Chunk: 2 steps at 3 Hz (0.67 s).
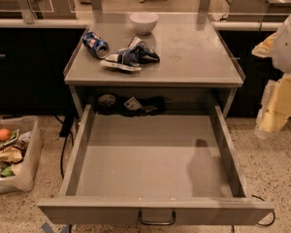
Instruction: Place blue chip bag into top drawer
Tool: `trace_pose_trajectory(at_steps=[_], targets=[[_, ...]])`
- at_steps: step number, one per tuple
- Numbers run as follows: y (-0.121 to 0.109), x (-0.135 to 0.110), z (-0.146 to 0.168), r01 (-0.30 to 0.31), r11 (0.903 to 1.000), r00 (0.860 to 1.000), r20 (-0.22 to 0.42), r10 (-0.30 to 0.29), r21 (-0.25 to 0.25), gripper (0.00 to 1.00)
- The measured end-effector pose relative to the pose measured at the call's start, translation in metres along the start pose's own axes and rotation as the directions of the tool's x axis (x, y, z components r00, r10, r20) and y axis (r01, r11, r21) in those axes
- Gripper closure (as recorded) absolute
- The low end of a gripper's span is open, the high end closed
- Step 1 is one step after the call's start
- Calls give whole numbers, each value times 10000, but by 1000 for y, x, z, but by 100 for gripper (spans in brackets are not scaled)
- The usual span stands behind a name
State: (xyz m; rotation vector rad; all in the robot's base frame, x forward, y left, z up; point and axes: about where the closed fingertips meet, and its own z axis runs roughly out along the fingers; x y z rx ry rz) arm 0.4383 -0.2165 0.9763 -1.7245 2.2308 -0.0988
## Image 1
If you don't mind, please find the white paper tag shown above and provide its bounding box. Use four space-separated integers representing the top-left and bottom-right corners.
124 97 142 111

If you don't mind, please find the white ceramic bowl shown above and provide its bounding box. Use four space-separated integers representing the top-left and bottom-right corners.
130 12 158 35

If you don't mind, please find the clear plastic bin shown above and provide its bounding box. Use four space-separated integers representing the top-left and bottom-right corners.
0 116 43 194

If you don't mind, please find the blue soda can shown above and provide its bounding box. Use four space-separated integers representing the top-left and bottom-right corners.
82 32 109 59

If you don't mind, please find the blue chip bag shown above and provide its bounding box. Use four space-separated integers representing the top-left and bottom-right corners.
101 36 160 72

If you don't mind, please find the open grey top drawer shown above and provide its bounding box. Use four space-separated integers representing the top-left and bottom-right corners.
39 107 274 225

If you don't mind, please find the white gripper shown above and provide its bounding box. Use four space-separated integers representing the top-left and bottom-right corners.
251 14 291 139

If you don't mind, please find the black cable right floor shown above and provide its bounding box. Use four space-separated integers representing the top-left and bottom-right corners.
251 194 276 228

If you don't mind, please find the crumpled snack wrapper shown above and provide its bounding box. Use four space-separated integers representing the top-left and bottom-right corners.
0 147 23 163

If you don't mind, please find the black power cable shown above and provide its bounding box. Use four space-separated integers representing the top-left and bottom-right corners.
53 115 76 180

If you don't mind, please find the black drawer handle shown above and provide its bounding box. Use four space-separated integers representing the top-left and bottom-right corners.
138 211 177 226

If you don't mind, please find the orange fruit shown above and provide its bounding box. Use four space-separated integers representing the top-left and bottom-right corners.
0 128 12 142

